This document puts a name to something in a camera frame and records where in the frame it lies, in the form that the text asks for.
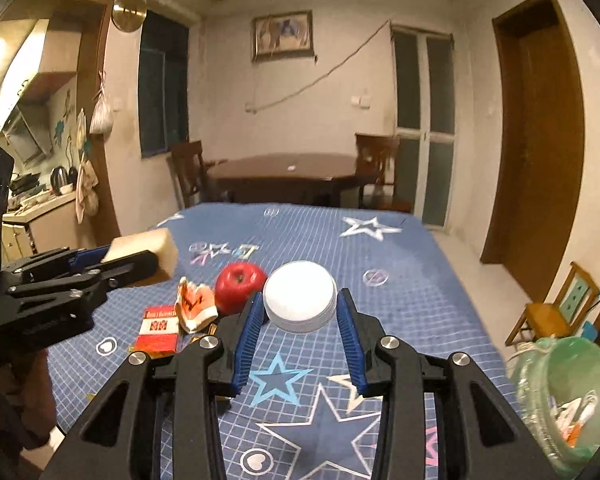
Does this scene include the framed wall picture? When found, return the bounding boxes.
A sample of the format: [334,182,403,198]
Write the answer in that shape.
[251,9,314,63]

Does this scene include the person's left forearm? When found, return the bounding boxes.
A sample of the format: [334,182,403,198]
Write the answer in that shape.
[0,350,58,463]

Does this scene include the small wooden chair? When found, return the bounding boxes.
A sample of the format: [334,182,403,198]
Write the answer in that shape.
[505,261,600,349]

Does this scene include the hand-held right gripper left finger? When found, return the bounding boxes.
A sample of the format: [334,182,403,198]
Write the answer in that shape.
[40,291,266,480]

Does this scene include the hanging white plastic bag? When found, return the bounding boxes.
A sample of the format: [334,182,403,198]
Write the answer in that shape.
[89,72,115,135]

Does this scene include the beige sponge block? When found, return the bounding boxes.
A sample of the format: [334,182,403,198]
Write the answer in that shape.
[101,228,179,289]

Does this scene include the blue star printed blanket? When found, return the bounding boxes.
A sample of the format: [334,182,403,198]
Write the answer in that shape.
[45,202,521,480]

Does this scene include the orange and white wrapper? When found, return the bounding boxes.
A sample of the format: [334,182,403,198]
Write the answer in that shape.
[176,277,219,334]

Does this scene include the dark wooden dining table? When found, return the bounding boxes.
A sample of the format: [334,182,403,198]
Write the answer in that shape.
[206,153,381,207]

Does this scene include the wooden kitchen door frame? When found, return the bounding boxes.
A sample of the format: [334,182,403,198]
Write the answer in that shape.
[17,0,122,247]

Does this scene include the brown wooden door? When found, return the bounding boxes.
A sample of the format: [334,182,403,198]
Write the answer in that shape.
[481,0,586,304]

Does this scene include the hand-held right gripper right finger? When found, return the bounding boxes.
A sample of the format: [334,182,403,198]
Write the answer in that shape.
[336,287,556,480]

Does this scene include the dark window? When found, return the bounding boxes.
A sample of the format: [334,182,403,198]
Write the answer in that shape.
[139,9,190,159]

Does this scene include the red cardboard box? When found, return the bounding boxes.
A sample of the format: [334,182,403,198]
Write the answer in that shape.
[132,305,181,357]

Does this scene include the wall cable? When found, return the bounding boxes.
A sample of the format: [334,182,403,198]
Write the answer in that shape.
[245,19,392,114]

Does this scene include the round brass wall clock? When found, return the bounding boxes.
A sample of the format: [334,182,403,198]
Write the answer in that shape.
[112,0,147,33]

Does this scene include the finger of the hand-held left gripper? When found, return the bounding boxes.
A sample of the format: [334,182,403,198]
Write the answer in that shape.
[7,251,159,313]
[2,246,113,286]

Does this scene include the white paper scrap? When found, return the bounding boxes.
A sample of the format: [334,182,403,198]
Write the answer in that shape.
[575,394,600,428]

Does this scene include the red apple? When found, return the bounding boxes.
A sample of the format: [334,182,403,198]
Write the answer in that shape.
[214,262,269,316]

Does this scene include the dark wooden dining chair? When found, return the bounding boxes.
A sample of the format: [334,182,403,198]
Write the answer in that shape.
[355,132,414,214]
[167,140,231,210]

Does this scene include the hanging towel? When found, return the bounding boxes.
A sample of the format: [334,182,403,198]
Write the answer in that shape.
[75,160,100,224]

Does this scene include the range hood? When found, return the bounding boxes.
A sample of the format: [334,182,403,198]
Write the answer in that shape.
[0,105,51,166]

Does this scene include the kitchen wall cabinet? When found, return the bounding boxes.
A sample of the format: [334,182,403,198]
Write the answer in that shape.
[0,19,79,106]

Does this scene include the green plastic-lined bin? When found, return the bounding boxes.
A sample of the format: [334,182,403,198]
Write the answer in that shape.
[507,336,600,478]

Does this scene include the electric kettle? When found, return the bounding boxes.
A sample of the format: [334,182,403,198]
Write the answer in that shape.
[50,165,79,196]

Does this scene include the kitchen counter cabinet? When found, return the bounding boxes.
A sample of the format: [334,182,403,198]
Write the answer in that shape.
[0,192,81,262]

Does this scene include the white round lid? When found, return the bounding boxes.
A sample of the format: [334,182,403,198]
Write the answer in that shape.
[262,260,339,335]

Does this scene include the glass balcony door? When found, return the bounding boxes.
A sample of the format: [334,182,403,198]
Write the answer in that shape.
[391,27,456,231]

